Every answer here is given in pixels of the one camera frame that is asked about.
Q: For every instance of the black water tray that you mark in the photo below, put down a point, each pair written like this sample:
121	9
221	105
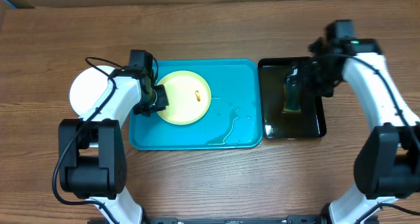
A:
308	123

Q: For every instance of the white plate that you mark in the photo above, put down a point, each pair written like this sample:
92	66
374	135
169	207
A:
86	89

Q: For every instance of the yellow plate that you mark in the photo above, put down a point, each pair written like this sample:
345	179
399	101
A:
189	97

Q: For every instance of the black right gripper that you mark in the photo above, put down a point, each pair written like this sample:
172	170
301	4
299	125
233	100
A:
304	72

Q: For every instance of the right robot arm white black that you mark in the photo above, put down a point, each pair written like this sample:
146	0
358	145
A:
387	167

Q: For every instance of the green yellow sponge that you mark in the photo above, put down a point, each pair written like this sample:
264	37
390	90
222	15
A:
291	92

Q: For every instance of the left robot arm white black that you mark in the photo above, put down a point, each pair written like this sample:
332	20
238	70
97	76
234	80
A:
92	166

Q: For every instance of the teal plastic tray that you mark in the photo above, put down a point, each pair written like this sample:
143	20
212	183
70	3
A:
233	119

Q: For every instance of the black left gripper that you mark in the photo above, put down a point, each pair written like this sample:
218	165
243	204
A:
163	104

